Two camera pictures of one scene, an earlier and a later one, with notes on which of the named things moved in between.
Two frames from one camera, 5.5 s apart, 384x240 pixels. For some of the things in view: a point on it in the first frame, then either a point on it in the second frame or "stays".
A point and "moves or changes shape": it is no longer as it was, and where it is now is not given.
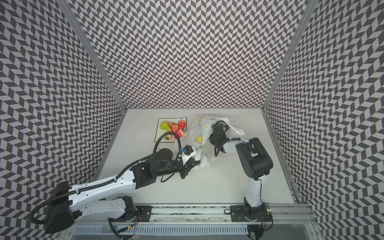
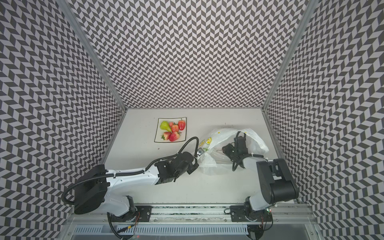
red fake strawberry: x=175 y=127 stays
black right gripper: x=216 y=127 -> x=237 y=150
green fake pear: x=165 y=125 stays
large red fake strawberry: x=168 y=137 stays
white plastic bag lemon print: x=198 y=138 moves or changes shape
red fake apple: x=181 y=124 stays
